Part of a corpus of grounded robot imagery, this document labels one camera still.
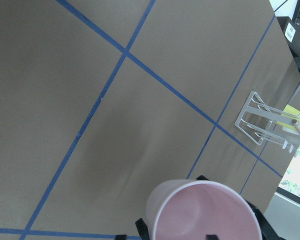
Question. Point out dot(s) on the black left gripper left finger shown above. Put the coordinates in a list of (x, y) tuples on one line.
[(142, 229)]

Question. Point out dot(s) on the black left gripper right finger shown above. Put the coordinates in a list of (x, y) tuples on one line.
[(265, 229)]

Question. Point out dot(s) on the pink plastic cup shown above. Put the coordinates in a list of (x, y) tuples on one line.
[(183, 209)]

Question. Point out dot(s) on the yellow plastic cup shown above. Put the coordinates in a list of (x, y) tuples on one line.
[(294, 114)]

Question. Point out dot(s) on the black power box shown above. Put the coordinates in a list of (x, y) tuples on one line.
[(292, 36)]

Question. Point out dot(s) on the white wire cup rack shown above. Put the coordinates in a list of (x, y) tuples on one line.
[(263, 123)]

